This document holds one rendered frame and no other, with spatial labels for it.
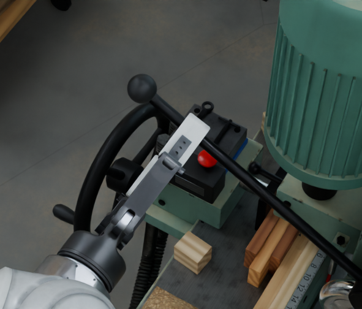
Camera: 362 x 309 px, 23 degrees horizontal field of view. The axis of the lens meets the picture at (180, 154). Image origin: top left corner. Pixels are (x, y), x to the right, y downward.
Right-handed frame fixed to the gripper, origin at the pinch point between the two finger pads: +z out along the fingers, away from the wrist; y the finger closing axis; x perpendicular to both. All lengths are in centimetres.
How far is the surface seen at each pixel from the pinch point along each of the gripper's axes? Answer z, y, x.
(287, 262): 7.0, -19.4, -23.8
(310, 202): 11.0, -8.6, -19.6
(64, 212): 1.8, -44.7, 7.1
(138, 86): -0.9, 8.0, 8.0
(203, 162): 11.0, -18.0, -5.0
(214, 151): -0.3, 6.0, -3.6
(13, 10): 77, -136, 58
